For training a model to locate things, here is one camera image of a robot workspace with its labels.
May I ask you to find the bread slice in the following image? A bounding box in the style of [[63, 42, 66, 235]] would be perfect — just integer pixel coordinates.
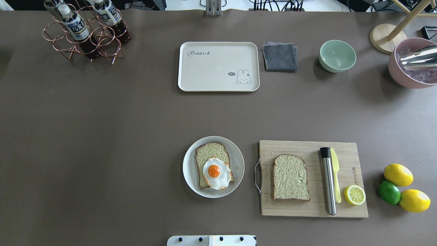
[[195, 142, 234, 189], [272, 154, 311, 202]]

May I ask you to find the cream rabbit serving tray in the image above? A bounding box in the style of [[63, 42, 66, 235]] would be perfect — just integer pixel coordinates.
[[178, 42, 260, 92]]

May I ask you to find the bread slice under egg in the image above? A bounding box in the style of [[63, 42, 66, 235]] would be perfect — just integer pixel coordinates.
[[195, 142, 234, 189]]

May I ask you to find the fried egg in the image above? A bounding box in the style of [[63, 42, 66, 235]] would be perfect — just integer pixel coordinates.
[[203, 157, 231, 190]]

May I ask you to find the white round plate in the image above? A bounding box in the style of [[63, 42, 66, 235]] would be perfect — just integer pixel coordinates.
[[182, 136, 245, 198]]

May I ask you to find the grey folded cloth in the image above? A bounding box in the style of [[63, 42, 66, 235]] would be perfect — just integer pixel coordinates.
[[262, 42, 298, 71]]

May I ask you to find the steel muddler rod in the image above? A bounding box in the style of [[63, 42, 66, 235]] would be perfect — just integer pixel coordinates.
[[320, 147, 337, 216]]

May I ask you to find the yellow plastic knife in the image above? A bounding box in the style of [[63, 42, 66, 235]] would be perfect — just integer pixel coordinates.
[[330, 148, 342, 204]]

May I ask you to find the mint green bowl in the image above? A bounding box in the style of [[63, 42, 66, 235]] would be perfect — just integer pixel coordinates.
[[319, 40, 356, 73]]

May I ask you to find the wooden cutting board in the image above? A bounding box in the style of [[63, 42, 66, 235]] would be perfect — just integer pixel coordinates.
[[259, 140, 365, 217]]

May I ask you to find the lemon half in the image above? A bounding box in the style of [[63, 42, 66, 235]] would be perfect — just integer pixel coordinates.
[[344, 185, 366, 205]]

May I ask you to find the right tea bottle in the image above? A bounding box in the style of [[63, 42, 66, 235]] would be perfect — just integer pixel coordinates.
[[94, 0, 131, 44]]

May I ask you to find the tea bottle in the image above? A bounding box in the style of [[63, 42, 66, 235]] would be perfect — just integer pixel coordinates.
[[94, 0, 131, 44], [58, 4, 100, 59], [43, 0, 65, 21]]

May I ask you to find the front tea bottle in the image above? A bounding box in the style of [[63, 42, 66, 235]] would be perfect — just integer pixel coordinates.
[[58, 4, 100, 59]]

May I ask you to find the green lime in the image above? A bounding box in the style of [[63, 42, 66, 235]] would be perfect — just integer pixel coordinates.
[[378, 180, 401, 205]]

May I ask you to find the upper whole lemon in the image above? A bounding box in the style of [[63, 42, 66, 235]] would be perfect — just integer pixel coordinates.
[[383, 163, 414, 187]]

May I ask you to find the whole lemon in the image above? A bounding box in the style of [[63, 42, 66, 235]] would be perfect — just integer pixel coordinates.
[[398, 189, 431, 213], [383, 163, 414, 187]]

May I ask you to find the wooden cup stand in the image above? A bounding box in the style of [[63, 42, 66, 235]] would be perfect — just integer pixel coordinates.
[[370, 0, 436, 55]]

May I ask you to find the left tea bottle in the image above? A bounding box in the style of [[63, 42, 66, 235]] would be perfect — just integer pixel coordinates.
[[43, 0, 65, 21]]

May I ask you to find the lower whole lemon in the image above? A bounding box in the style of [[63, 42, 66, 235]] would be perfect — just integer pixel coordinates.
[[398, 189, 431, 213]]

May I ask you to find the pink ice bowl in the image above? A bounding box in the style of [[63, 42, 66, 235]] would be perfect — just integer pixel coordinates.
[[388, 38, 436, 88]]

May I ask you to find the steel ice scoop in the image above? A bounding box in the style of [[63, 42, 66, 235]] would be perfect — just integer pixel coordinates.
[[399, 45, 437, 70]]

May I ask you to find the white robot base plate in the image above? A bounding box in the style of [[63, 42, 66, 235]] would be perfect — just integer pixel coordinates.
[[167, 234, 257, 246]]

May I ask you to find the copper wire bottle rack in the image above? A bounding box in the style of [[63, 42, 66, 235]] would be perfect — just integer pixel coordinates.
[[43, 0, 125, 64]]

